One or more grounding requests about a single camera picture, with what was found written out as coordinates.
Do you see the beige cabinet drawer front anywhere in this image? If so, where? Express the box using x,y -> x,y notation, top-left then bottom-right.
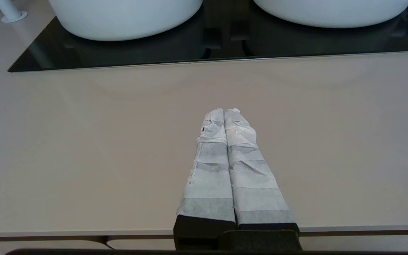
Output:
107,237 -> 408,251
0,241 -> 106,253

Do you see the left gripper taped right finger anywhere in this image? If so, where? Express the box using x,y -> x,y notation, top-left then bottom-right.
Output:
224,108 -> 300,234

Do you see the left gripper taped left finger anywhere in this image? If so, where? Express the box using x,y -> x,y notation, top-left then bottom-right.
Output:
174,108 -> 237,250

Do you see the black glass cooktop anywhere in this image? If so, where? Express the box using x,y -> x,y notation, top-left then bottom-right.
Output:
7,0 -> 408,73

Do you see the white round pot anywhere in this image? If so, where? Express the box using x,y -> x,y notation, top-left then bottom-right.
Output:
253,0 -> 408,29

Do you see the white oval pot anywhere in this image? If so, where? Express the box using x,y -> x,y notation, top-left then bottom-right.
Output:
48,0 -> 203,42

